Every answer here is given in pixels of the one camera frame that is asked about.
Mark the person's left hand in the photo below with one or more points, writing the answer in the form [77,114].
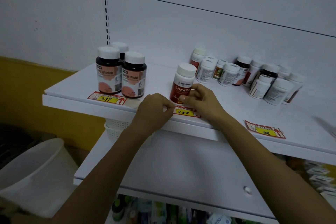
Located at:
[149,112]

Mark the person's right hand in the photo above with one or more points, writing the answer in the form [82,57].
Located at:
[206,103]

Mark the person's left thumb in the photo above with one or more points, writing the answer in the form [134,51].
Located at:
[166,115]

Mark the person's right thumb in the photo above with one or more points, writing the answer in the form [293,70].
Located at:
[187,98]

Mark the red and yellow price label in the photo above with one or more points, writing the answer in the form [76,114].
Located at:
[106,98]
[265,129]
[186,112]

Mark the red bottle with white cap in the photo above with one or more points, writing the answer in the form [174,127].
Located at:
[182,80]

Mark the person's right forearm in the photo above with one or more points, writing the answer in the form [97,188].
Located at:
[267,168]

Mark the person's left forearm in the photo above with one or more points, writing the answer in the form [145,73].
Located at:
[105,176]

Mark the dark bottle with pink label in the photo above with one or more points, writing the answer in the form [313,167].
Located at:
[108,74]
[133,76]
[121,48]

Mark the white shelf board with knob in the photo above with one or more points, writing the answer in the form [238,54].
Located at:
[183,163]

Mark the white plastic basket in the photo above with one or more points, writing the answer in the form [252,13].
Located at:
[115,128]

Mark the cluster of assorted supplement bottles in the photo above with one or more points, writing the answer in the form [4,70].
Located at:
[258,79]

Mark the white shelving back panel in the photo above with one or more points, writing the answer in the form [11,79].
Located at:
[210,27]

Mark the row of colourful packaged goods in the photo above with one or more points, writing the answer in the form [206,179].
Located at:
[168,212]

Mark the white plastic bucket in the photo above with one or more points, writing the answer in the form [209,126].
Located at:
[36,174]

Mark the row of pale boxed goods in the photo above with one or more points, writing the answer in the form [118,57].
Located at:
[319,176]

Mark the slotted shelf upright rail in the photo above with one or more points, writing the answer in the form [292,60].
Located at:
[106,8]

